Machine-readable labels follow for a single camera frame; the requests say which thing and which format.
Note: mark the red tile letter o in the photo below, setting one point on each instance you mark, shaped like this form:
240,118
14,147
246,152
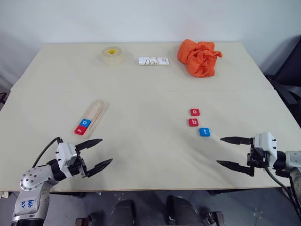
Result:
195,112

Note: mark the crumpled orange cloth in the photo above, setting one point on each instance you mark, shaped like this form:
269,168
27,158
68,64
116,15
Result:
200,58

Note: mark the red tile letter b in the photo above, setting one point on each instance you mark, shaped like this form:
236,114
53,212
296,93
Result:
194,122

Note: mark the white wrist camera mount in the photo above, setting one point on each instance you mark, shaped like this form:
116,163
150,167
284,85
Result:
65,155
265,141

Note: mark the dark brown block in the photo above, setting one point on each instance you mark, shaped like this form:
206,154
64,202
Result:
214,219
88,220

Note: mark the wooden letter tray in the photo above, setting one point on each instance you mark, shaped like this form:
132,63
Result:
98,110

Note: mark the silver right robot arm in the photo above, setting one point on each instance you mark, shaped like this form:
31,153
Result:
292,159

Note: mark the blue tile letter t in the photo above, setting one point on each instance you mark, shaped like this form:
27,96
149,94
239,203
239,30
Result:
205,132

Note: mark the red tile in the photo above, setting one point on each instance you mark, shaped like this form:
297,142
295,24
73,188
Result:
81,131

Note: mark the white Dove soap box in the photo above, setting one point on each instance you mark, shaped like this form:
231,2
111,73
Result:
152,61

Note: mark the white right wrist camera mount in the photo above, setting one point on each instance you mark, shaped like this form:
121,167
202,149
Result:
265,141

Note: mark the dark furniture piece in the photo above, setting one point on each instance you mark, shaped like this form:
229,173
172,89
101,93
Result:
2,97

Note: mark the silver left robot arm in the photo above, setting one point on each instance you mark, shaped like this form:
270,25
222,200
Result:
30,181

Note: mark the dark rounded shape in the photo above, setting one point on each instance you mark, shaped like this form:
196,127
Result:
183,212
124,212

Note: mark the black table foot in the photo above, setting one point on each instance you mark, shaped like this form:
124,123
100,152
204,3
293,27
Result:
222,191

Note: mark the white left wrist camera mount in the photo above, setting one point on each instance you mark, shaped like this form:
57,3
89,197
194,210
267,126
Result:
65,155

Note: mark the clear tape roll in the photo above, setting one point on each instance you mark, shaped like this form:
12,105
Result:
113,57

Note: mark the blue tile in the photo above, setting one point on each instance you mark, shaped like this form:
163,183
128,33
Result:
85,123

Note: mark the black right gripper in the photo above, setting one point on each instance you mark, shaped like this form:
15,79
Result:
257,160

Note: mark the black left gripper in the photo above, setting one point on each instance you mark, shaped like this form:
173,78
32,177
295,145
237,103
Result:
78,168

